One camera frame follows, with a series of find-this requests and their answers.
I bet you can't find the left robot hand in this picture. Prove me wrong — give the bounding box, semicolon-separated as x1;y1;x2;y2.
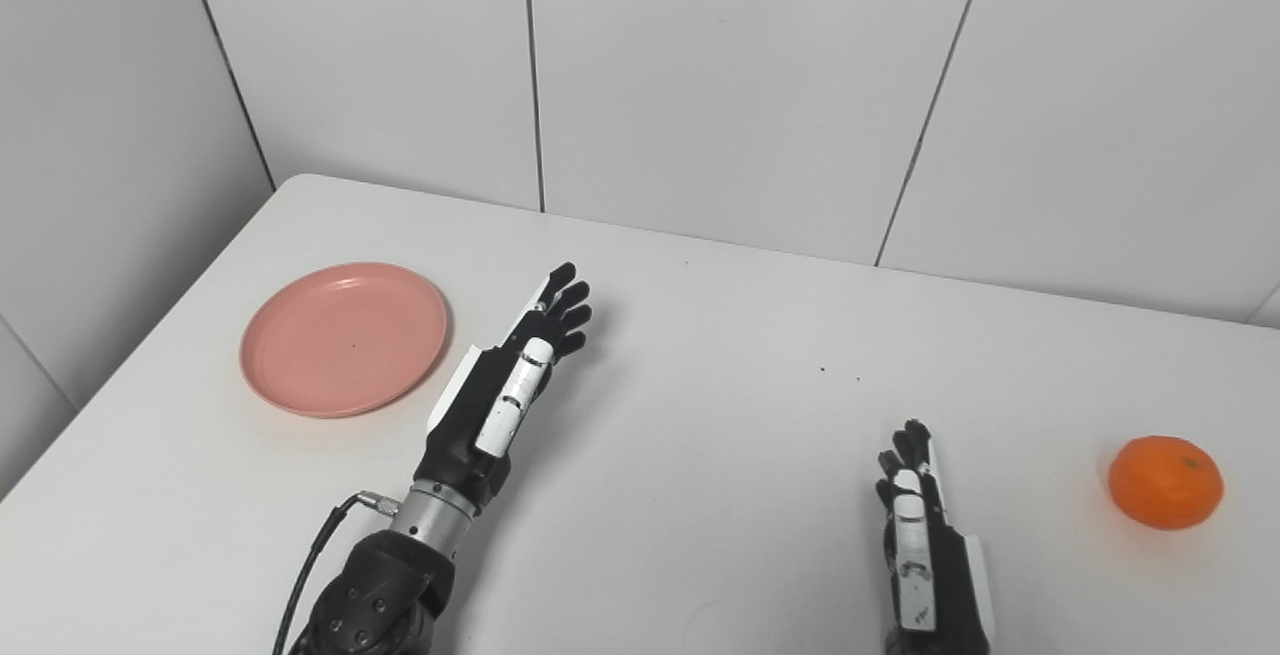
412;262;593;512

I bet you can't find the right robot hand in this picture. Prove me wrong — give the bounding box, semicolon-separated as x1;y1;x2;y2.
875;419;997;655

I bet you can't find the pink plate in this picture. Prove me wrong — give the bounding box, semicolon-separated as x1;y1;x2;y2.
239;262;450;420

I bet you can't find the orange fruit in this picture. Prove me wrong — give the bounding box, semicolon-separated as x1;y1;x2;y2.
1107;435;1225;532

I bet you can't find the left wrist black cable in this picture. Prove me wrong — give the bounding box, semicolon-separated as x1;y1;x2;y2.
272;491;401;655

